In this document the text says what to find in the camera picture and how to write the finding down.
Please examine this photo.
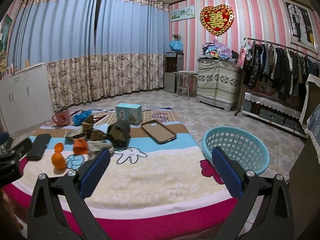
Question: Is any orange snack wrapper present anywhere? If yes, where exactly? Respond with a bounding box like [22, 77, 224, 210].
[73, 139, 88, 155]

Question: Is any low tv stand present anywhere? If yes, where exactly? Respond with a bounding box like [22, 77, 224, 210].
[242, 92, 306, 138]

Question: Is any blue floral curtain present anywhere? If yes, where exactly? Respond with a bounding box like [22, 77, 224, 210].
[7, 0, 169, 108]

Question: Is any pile of folded clothes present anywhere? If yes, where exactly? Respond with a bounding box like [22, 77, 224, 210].
[202, 40, 232, 60]

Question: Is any beige drawstring pouch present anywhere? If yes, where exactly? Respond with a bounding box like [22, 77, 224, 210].
[87, 141, 114, 160]

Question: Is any pink mug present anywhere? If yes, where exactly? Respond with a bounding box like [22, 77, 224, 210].
[52, 107, 71, 126]

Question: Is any white cabinet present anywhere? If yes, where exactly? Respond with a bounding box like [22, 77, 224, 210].
[1, 63, 54, 134]

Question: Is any brown phone case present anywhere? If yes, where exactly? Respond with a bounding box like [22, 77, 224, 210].
[140, 120, 177, 145]

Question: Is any small bowl with wrapper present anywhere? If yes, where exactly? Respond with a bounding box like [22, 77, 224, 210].
[65, 127, 87, 141]

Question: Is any orange plastic lid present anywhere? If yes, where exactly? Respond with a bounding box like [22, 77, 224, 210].
[54, 142, 64, 153]

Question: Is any black rectangular case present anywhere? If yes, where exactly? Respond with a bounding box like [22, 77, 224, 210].
[27, 134, 51, 161]

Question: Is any striped cartoon blanket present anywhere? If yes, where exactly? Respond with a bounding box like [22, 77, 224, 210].
[2, 108, 239, 240]

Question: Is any water dispenser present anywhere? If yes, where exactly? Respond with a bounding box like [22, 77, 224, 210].
[164, 52, 184, 93]

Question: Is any teal cardboard box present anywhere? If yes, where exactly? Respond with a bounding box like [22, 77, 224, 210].
[116, 103, 142, 125]

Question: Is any red heart wall decoration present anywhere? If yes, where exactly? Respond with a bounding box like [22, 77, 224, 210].
[200, 4, 234, 36]

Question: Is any orange tangerine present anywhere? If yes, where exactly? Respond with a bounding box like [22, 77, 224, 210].
[51, 152, 66, 170]

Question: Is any framed wall picture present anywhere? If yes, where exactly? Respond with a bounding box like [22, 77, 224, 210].
[283, 0, 318, 54]

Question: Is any cloth covered cabinet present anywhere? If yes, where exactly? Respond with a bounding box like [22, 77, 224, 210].
[197, 59, 241, 111]

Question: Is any teal plastic laundry basket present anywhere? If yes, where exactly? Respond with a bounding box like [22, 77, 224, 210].
[202, 126, 270, 175]

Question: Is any small wooden stool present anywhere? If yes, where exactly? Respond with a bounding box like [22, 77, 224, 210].
[174, 70, 198, 98]

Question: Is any landscape wall poster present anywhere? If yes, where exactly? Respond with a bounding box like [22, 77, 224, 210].
[171, 5, 195, 22]

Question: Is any brown paper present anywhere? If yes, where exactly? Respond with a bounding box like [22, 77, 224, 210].
[82, 115, 94, 138]
[90, 129, 107, 141]

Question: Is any clothes rack with garments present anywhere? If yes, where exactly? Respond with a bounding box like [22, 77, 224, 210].
[236, 37, 319, 119]

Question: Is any blue crumpled plastic bag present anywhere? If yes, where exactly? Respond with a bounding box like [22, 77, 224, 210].
[72, 110, 92, 126]

